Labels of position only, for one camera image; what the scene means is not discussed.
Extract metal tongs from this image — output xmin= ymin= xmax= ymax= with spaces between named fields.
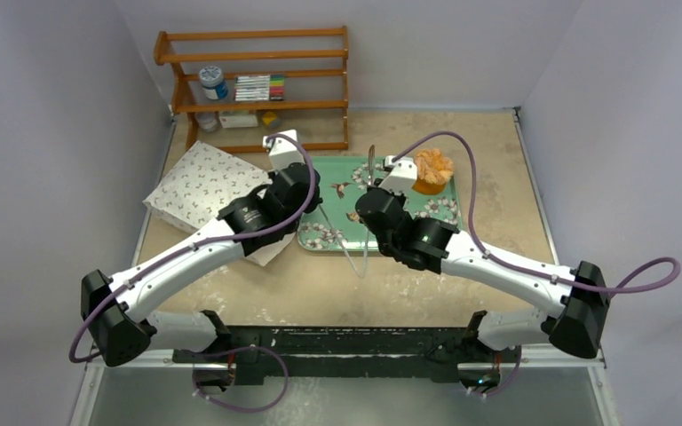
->
xmin=318 ymin=144 xmax=376 ymax=279

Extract white patterned paper bag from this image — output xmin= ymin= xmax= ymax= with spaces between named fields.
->
xmin=143 ymin=141 xmax=269 ymax=234

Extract orange fake bread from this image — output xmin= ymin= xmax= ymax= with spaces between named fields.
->
xmin=412 ymin=148 xmax=454 ymax=195

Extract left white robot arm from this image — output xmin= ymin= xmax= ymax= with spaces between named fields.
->
xmin=80 ymin=162 xmax=321 ymax=367

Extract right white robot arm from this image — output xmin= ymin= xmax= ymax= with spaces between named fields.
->
xmin=355 ymin=188 xmax=610 ymax=361

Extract green floral tray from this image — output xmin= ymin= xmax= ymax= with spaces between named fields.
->
xmin=297 ymin=156 xmax=464 ymax=252

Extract yellow grey sharpener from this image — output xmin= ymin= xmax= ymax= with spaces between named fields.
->
xmin=260 ymin=111 xmax=282 ymax=130

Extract white small box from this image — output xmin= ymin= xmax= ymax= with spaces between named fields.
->
xmin=218 ymin=110 xmax=258 ymax=129

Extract small clear jar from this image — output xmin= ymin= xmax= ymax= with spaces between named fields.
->
xmin=194 ymin=112 xmax=219 ymax=132

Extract pack of coloured markers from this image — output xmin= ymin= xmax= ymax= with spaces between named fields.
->
xmin=234 ymin=74 xmax=286 ymax=102

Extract wooden shelf rack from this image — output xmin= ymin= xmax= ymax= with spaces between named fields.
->
xmin=154 ymin=26 xmax=350 ymax=151

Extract blue lidded jar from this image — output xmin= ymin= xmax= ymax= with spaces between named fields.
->
xmin=198 ymin=66 xmax=228 ymax=100

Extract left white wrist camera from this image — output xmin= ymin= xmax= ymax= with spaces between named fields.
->
xmin=262 ymin=130 xmax=305 ymax=170

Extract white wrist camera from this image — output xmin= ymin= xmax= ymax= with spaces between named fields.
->
xmin=378 ymin=155 xmax=418 ymax=195
xmin=262 ymin=130 xmax=305 ymax=170

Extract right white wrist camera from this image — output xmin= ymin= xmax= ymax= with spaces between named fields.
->
xmin=378 ymin=155 xmax=418 ymax=195

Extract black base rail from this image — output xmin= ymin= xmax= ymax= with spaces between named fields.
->
xmin=172 ymin=326 xmax=520 ymax=387

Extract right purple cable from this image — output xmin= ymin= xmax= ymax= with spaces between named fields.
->
xmin=391 ymin=130 xmax=682 ymax=296

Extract purple cable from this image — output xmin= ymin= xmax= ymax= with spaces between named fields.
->
xmin=68 ymin=132 xmax=319 ymax=365
xmin=391 ymin=130 xmax=682 ymax=296

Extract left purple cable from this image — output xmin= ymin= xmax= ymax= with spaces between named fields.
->
xmin=68 ymin=132 xmax=319 ymax=365

